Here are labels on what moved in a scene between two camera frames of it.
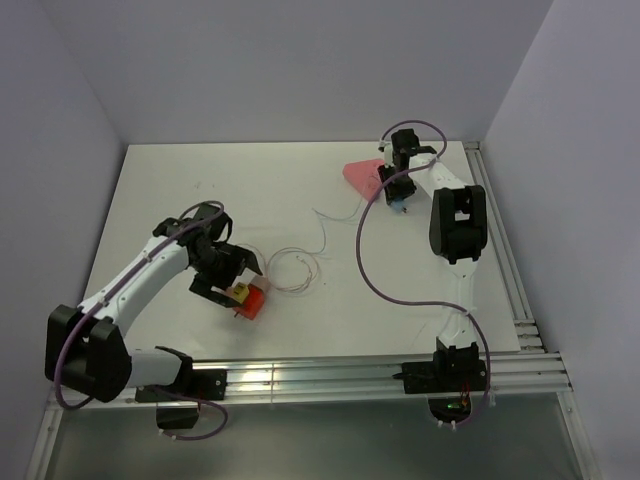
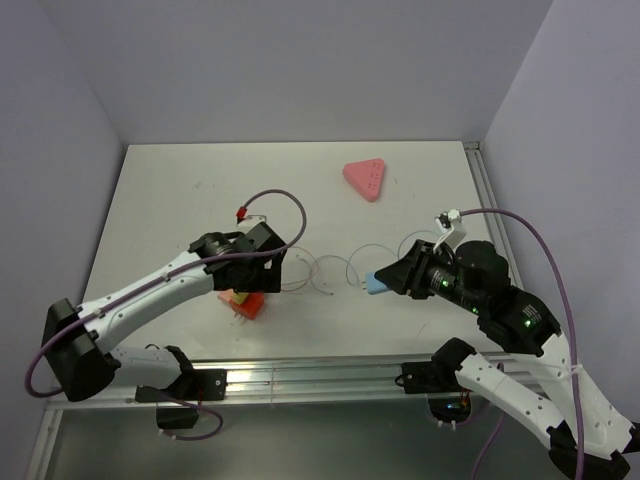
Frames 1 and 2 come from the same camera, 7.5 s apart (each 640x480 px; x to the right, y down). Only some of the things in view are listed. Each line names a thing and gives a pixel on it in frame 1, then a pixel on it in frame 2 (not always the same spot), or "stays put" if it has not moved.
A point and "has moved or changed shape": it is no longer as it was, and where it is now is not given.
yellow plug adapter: (240, 292) stays put
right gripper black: (391, 191) to (407, 273)
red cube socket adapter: (253, 303) stays put
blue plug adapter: (397, 206) has moved or changed shape
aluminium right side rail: (529, 336) stays put
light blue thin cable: (321, 216) to (348, 262)
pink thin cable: (310, 254) to (305, 282)
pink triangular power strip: (364, 176) stays put
